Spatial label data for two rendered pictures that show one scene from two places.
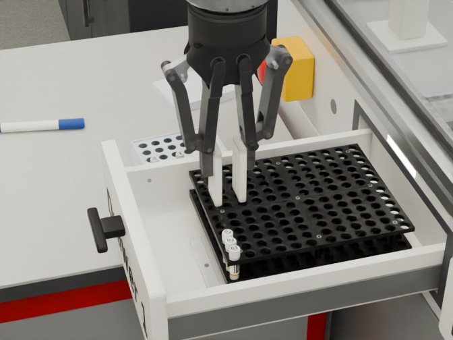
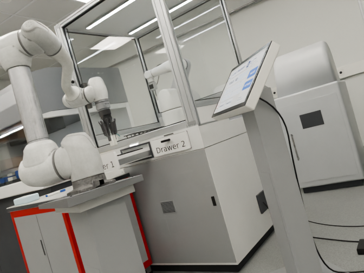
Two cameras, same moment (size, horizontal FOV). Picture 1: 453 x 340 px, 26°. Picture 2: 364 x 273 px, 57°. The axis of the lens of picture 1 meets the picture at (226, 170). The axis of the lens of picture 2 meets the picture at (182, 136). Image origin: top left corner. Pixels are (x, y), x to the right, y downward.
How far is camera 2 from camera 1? 1.64 m
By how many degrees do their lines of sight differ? 51
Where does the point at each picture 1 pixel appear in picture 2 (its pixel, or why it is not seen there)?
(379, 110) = (125, 143)
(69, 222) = not seen: hidden behind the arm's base
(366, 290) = (142, 155)
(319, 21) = (105, 147)
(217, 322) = (123, 161)
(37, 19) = not seen: outside the picture
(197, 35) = (103, 114)
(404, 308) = (147, 170)
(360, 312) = (140, 189)
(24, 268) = not seen: hidden behind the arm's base
